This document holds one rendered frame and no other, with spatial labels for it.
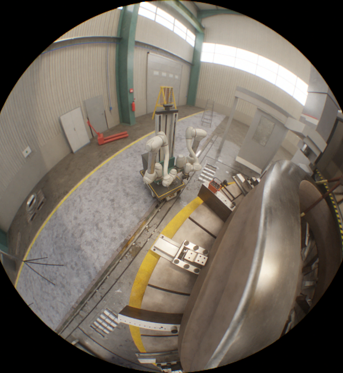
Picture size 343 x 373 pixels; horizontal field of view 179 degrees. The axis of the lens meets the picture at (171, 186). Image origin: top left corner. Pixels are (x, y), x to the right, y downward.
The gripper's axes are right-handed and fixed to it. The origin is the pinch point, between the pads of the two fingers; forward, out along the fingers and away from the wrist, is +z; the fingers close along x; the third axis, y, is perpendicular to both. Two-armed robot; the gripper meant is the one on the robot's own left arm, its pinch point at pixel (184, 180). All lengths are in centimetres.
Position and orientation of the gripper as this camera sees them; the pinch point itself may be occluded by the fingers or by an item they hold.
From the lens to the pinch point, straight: 196.2
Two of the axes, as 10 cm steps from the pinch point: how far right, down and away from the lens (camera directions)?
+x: 8.2, -4.1, 4.0
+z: -0.7, 6.3, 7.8
